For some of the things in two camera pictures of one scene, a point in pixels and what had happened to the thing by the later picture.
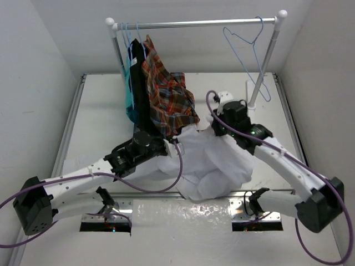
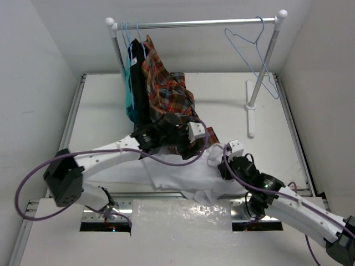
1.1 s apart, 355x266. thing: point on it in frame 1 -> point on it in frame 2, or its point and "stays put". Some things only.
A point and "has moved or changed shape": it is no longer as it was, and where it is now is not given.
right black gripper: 217,131 -> 223,168
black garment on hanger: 142,113 stays put
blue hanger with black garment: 128,34 stays put
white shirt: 199,163 has moved or changed shape
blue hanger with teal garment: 123,34 stays put
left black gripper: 160,144 -> 182,142
